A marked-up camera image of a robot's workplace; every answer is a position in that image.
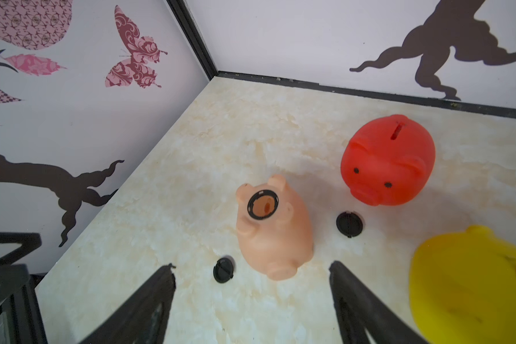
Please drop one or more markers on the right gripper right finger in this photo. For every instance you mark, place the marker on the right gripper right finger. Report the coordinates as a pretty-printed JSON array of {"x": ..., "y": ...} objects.
[{"x": 361, "y": 316}]

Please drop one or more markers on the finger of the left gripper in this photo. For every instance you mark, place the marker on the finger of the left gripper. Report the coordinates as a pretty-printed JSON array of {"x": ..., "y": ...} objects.
[{"x": 20, "y": 317}]

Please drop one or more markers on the red piggy bank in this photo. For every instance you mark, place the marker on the red piggy bank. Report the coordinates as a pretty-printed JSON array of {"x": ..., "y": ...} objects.
[{"x": 388, "y": 161}]

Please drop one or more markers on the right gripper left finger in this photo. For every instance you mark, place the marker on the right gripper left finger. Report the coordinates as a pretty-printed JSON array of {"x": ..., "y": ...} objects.
[{"x": 144, "y": 317}]

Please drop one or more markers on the yellow piggy bank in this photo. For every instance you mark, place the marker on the yellow piggy bank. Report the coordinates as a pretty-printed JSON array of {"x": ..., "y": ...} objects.
[{"x": 462, "y": 288}]

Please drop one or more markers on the black plug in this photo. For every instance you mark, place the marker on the black plug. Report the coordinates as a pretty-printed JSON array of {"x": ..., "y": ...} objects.
[
  {"x": 223, "y": 270},
  {"x": 349, "y": 224}
]

